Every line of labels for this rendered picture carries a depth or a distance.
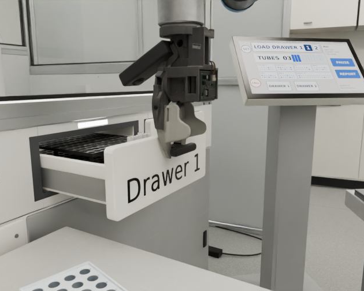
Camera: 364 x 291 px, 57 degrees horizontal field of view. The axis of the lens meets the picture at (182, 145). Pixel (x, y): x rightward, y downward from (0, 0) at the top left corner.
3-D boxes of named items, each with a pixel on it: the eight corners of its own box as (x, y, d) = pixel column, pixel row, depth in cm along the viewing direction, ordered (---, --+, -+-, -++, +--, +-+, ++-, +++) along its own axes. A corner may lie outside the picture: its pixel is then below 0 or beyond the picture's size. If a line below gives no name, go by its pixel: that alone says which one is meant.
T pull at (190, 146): (197, 149, 61) (197, 142, 61) (175, 157, 55) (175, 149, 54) (179, 148, 63) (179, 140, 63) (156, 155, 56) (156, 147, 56)
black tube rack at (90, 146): (153, 167, 73) (152, 138, 72) (94, 189, 58) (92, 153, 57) (81, 156, 84) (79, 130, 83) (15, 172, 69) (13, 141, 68)
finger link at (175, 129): (184, 162, 53) (188, 103, 52) (153, 158, 56) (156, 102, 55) (193, 161, 55) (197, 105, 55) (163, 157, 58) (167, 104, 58)
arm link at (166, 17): (147, -2, 52) (175, 7, 59) (148, 29, 53) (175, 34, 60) (189, -9, 49) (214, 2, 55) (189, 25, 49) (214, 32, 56)
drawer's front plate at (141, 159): (205, 175, 73) (205, 125, 71) (115, 223, 49) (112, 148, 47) (198, 174, 74) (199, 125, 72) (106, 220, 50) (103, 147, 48)
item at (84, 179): (194, 169, 73) (195, 141, 71) (113, 207, 51) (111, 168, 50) (66, 150, 93) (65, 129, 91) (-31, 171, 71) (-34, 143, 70)
